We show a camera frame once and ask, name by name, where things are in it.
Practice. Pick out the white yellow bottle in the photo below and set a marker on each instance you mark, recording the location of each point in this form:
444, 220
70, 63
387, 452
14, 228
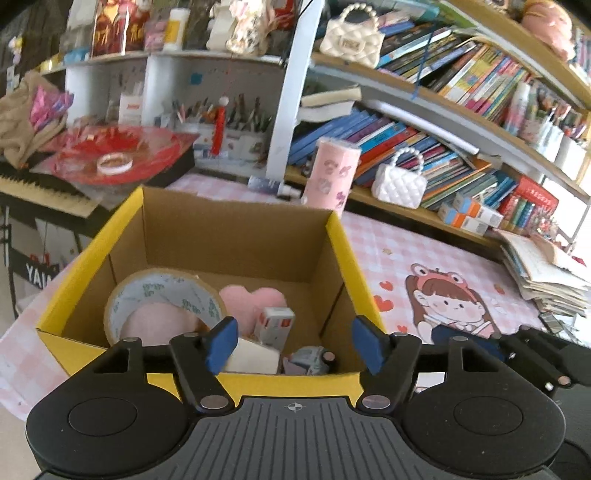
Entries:
174, 30

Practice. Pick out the dark small bottle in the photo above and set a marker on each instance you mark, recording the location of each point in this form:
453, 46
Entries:
272, 187

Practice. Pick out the pile of lying books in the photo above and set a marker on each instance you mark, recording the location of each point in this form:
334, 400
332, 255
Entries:
330, 104

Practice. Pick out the pink packets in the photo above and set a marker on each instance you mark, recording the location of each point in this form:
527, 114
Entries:
154, 34

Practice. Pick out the small wall figurine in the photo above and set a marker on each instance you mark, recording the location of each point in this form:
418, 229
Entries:
15, 50

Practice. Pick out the blue ribbon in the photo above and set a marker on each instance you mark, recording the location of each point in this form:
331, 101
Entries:
425, 60

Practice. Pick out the white quilted handbag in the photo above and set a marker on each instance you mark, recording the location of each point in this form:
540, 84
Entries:
399, 184

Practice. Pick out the yellow cardboard box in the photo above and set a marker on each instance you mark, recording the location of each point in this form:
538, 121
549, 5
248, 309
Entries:
231, 230

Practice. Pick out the beige crumpled cloth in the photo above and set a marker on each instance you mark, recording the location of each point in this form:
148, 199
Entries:
18, 124

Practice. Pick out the pink checked printed tablecloth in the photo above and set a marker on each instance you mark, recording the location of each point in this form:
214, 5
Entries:
392, 249

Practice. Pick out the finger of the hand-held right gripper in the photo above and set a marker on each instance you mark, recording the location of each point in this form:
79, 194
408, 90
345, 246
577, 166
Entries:
554, 339
535, 364

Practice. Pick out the white wooden bookshelf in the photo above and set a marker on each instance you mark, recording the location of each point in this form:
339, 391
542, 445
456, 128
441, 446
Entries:
288, 92

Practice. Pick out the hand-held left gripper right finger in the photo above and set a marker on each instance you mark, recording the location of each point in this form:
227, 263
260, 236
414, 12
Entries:
369, 346

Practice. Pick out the yellow packing tape roll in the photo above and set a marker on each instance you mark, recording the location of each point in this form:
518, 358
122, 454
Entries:
157, 286

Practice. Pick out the row of colourful books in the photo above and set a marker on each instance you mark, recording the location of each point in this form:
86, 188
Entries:
406, 152
466, 69

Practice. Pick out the black electronic keyboard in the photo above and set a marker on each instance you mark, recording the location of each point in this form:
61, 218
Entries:
46, 191

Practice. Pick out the pale printed bottle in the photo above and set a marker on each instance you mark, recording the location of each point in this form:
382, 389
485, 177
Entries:
516, 108

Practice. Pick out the grey toy car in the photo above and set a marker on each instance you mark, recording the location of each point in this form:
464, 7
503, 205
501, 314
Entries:
311, 360

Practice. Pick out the red plastic bag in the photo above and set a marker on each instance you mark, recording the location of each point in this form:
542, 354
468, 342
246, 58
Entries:
152, 147

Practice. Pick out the cream quilted handbag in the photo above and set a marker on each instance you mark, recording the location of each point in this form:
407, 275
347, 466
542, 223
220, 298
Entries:
351, 41

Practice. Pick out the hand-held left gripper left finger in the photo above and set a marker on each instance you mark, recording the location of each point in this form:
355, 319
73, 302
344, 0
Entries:
221, 344

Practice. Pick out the small cartoon figurines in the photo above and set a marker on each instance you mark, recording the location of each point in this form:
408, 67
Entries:
551, 230

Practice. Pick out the desk organiser with pens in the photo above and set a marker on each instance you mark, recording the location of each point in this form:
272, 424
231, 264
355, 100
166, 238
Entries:
244, 138

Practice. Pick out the red gold gift bag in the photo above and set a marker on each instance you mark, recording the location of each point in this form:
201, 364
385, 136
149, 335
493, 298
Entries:
120, 27

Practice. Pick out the black keyboard stand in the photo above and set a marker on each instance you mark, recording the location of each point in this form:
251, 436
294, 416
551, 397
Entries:
32, 263

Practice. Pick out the pink cylinder container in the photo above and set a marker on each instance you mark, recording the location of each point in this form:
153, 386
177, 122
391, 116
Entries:
330, 180

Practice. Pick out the small white tape roll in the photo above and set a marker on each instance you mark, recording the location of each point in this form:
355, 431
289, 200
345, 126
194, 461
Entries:
114, 164

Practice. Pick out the white pen holders with pens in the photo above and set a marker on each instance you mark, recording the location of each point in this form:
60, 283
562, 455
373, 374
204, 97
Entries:
558, 134

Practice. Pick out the red boxed book set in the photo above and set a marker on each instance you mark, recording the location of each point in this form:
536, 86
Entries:
531, 205

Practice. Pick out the white pink doll figurine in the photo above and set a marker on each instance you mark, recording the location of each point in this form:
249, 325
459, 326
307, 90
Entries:
240, 27

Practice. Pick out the pink heart plush toy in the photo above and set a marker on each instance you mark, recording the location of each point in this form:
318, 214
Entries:
249, 300

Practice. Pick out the stack of papers and notebooks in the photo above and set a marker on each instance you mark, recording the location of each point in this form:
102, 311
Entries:
545, 272

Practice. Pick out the white box red label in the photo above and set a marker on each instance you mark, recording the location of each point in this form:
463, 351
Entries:
131, 108

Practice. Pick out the red tassel ornament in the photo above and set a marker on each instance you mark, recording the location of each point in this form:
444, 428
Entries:
219, 127

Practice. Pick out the orange blue white carton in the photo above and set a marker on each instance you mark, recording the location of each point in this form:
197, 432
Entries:
480, 210
461, 220

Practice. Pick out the large pink plush toy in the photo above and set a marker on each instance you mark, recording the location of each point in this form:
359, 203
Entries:
549, 25

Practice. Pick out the pink shiny wrapper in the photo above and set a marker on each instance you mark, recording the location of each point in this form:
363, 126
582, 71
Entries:
51, 108

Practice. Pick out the black smartphone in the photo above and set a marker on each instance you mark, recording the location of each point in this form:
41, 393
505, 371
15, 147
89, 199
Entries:
555, 322

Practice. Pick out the pink pig plush toy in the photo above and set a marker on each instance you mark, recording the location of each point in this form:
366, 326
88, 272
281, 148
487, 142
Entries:
159, 321

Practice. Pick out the white charger plug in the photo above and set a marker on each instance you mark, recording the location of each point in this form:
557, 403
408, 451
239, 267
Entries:
254, 357

